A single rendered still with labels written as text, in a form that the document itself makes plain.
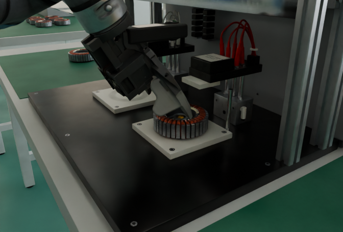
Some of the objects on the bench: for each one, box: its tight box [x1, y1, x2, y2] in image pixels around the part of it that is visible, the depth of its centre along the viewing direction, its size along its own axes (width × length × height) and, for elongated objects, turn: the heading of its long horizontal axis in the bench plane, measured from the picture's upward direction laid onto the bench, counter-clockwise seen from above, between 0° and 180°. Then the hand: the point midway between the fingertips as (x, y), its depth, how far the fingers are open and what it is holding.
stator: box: [153, 104, 208, 139], centre depth 64 cm, size 11×11×4 cm
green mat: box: [0, 47, 166, 99], centre depth 137 cm, size 94×61×1 cm, turn 123°
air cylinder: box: [166, 67, 189, 92], centre depth 90 cm, size 5×8×6 cm
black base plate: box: [28, 76, 339, 232], centre depth 76 cm, size 47×64×2 cm
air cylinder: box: [213, 90, 253, 126], centre depth 72 cm, size 5×8×6 cm
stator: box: [68, 49, 93, 62], centre depth 132 cm, size 11×11×4 cm
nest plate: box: [92, 88, 156, 114], centre depth 84 cm, size 15×15×1 cm
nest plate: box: [132, 118, 232, 159], centre depth 65 cm, size 15×15×1 cm
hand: (171, 103), depth 61 cm, fingers open, 14 cm apart
